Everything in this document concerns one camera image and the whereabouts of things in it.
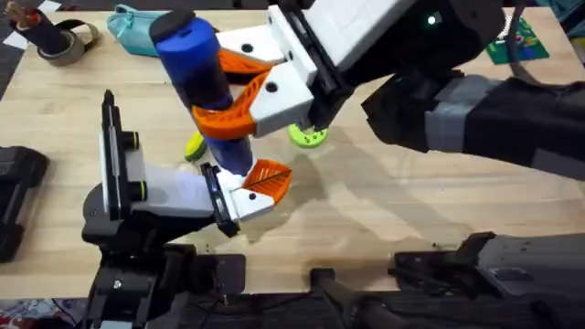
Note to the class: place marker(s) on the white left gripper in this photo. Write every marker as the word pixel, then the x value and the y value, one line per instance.
pixel 173 192

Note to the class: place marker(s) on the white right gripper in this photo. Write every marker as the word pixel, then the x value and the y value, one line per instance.
pixel 356 32

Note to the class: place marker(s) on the blue electric screwdriver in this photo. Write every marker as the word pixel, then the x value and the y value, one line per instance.
pixel 192 64

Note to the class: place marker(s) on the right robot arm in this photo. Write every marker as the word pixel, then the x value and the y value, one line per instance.
pixel 512 123

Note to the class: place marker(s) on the yellow green toy vegetable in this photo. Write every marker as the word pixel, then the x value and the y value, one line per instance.
pixel 195 147

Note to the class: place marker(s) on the green disc with holes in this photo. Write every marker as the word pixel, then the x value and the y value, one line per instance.
pixel 307 137

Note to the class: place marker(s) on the teal zip bag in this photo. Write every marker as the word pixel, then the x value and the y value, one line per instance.
pixel 132 29

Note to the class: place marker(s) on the black upright wrist plate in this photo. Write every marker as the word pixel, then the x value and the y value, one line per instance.
pixel 112 155

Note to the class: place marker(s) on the grey tape roll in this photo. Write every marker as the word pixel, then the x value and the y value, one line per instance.
pixel 68 50

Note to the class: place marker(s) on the black device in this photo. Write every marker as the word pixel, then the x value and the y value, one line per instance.
pixel 18 192

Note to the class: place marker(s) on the green board with blocks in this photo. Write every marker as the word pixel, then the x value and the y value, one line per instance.
pixel 525 45

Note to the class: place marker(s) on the black rail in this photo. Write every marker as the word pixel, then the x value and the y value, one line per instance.
pixel 274 315

